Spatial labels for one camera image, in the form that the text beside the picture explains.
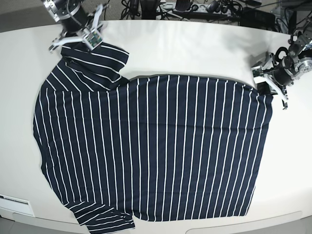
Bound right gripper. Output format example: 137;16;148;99
60;12;90;37

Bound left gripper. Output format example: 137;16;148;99
256;67;295;96

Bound navy white striped T-shirt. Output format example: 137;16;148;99
33;43;273;234

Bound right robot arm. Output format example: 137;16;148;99
41;0;90;39

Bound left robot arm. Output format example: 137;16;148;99
252;26;312;101

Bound white power strip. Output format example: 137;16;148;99
157;0;231;16

